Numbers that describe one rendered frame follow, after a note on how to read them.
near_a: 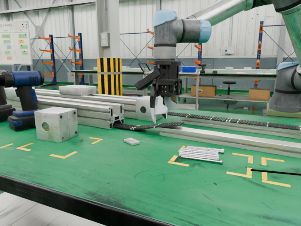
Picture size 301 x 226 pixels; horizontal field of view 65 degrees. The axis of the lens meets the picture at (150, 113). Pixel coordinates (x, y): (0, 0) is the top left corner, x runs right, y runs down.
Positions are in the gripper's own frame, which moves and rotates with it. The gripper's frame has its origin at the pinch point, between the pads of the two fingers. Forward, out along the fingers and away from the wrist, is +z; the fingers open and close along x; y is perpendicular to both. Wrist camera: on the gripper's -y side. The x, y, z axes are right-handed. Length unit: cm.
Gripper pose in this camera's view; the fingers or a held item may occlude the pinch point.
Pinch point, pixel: (158, 117)
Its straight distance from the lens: 84.6
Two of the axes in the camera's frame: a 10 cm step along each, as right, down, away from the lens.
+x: 4.8, -1.8, 8.6
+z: 0.0, 9.8, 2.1
